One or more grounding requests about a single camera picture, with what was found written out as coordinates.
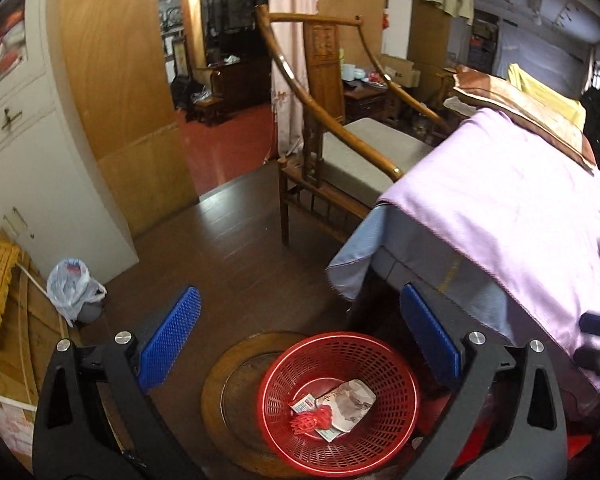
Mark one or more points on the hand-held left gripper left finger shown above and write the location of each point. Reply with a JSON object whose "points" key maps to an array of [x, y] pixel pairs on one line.
{"points": [[172, 332]]}

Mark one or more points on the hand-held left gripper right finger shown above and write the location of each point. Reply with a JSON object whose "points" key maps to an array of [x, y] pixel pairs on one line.
{"points": [[430, 332]]}

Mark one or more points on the red plastic mesh basket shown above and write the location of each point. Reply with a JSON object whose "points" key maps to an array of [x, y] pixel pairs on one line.
{"points": [[380, 360]]}

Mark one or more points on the round wooden tray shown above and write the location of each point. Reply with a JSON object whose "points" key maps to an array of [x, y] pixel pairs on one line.
{"points": [[235, 395]]}

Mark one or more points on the blue bed sheet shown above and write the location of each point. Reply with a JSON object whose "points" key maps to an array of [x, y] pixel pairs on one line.
{"points": [[405, 245]]}

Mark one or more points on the crumpled paper wrapper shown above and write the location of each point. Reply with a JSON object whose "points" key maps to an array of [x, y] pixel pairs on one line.
{"points": [[352, 402]]}

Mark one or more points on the white plastic bag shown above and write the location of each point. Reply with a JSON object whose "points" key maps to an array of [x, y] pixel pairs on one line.
{"points": [[70, 285]]}

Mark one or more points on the purple blanket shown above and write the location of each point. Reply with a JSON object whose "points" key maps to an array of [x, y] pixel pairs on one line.
{"points": [[510, 210]]}

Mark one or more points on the small red white packet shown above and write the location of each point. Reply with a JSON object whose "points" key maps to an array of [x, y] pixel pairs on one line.
{"points": [[302, 403]]}

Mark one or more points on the red plastic mesh scrap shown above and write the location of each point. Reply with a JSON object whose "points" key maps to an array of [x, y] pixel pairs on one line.
{"points": [[310, 421]]}

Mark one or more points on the grey seat cushion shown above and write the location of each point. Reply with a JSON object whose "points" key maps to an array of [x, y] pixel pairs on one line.
{"points": [[365, 152]]}

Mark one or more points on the white cabinet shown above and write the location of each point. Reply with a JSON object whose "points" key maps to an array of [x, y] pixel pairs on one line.
{"points": [[35, 160]]}

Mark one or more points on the brown floral pillow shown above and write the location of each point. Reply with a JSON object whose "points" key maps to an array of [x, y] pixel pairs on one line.
{"points": [[525, 110]]}

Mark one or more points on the small wooden stool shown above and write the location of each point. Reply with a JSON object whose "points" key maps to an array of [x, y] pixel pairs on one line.
{"points": [[209, 109]]}

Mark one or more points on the yellow folded blanket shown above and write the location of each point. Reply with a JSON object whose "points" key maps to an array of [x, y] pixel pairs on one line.
{"points": [[545, 92]]}

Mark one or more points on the dark wooden side table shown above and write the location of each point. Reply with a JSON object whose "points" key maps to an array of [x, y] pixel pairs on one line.
{"points": [[367, 100]]}

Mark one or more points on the wooden door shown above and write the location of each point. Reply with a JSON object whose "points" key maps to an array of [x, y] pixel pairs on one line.
{"points": [[125, 90]]}

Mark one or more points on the cardboard box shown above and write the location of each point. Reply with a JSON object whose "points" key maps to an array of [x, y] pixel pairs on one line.
{"points": [[400, 67]]}

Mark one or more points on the wooden armchair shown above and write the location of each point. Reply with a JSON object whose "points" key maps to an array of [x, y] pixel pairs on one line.
{"points": [[325, 70]]}

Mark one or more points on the dark wooden cabinet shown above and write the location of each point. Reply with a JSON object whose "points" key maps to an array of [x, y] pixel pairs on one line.
{"points": [[237, 45]]}

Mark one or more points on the pink floral curtain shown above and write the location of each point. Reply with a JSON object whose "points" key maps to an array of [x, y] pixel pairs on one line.
{"points": [[290, 60]]}

